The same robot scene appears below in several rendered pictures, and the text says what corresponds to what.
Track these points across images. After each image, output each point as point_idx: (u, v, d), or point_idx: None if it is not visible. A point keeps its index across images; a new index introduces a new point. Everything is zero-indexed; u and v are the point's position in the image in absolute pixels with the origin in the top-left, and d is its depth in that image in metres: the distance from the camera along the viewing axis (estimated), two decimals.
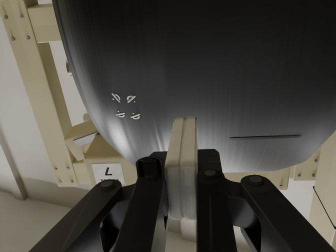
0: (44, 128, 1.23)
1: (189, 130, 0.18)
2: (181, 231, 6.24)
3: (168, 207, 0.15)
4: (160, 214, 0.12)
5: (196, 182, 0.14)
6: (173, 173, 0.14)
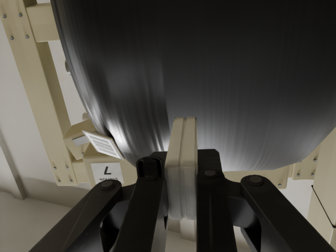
0: (43, 128, 1.23)
1: (189, 130, 0.18)
2: (180, 231, 6.25)
3: (168, 207, 0.15)
4: (160, 214, 0.12)
5: (196, 182, 0.14)
6: (173, 173, 0.14)
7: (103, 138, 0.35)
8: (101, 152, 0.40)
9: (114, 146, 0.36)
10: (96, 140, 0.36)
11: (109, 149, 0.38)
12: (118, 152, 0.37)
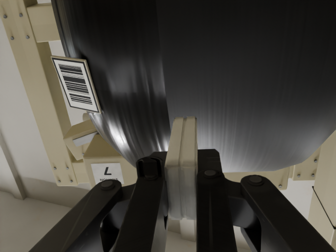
0: (43, 128, 1.23)
1: (189, 130, 0.18)
2: (180, 231, 6.24)
3: (168, 207, 0.15)
4: (160, 214, 0.12)
5: (196, 182, 0.14)
6: (173, 173, 0.14)
7: (75, 61, 0.27)
8: (74, 105, 0.32)
9: (88, 79, 0.28)
10: (67, 74, 0.29)
11: (83, 92, 0.30)
12: (93, 93, 0.29)
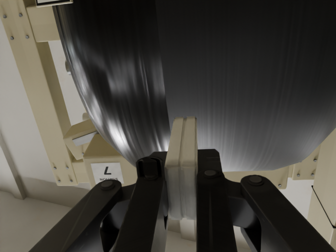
0: (43, 128, 1.23)
1: (189, 130, 0.18)
2: (180, 231, 6.25)
3: (168, 207, 0.15)
4: (160, 214, 0.12)
5: (196, 182, 0.14)
6: (173, 173, 0.14)
7: None
8: (42, 1, 0.26)
9: None
10: None
11: None
12: None
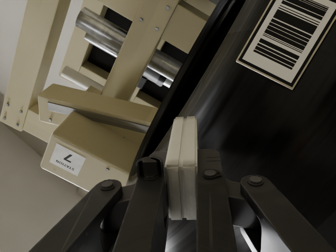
0: (20, 63, 1.09)
1: (189, 130, 0.18)
2: None
3: (168, 207, 0.15)
4: (160, 214, 0.12)
5: (196, 182, 0.14)
6: (173, 173, 0.14)
7: None
8: (250, 61, 0.19)
9: (325, 28, 0.18)
10: (290, 10, 0.19)
11: (294, 45, 0.19)
12: (312, 53, 0.18)
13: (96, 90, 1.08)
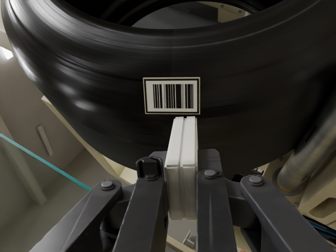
0: None
1: (189, 130, 0.18)
2: None
3: (168, 207, 0.15)
4: (160, 214, 0.12)
5: (196, 182, 0.14)
6: (173, 173, 0.14)
7: (197, 104, 0.32)
8: (147, 86, 0.32)
9: (182, 112, 0.33)
10: (183, 91, 0.32)
11: (166, 102, 0.32)
12: (167, 113, 0.33)
13: None
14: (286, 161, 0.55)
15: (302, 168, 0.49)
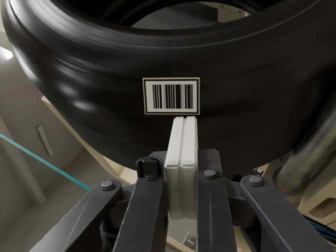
0: None
1: (189, 130, 0.18)
2: None
3: (168, 207, 0.15)
4: (160, 214, 0.12)
5: (196, 182, 0.14)
6: (173, 173, 0.14)
7: (197, 104, 0.32)
8: (146, 86, 0.32)
9: (181, 113, 0.33)
10: (182, 91, 0.32)
11: (166, 102, 0.32)
12: (166, 113, 0.33)
13: None
14: (286, 161, 0.55)
15: (301, 168, 0.49)
